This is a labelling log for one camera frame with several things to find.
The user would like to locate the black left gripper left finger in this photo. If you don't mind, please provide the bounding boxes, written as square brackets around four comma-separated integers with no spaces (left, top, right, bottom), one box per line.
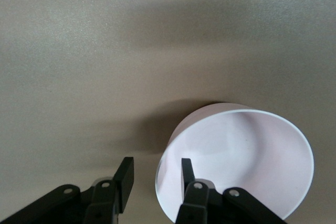
[0,156,134,224]

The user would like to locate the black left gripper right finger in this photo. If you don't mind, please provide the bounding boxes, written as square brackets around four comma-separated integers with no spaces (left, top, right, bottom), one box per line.
[174,157,289,224]

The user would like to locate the pink bowl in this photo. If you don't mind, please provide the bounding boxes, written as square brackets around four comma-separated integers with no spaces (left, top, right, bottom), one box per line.
[155,101,315,223]

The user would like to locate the brown table cloth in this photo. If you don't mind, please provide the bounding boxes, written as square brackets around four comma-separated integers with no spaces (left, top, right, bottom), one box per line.
[0,0,336,224]

